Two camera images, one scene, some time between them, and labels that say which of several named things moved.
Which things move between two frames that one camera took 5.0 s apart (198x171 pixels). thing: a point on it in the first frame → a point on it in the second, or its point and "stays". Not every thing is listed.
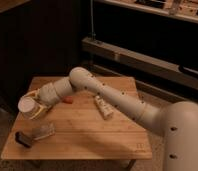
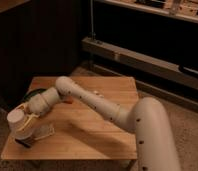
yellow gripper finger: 30,95 → 21,107
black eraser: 22,139 stays
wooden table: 83,126 stays
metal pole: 92,34 stays
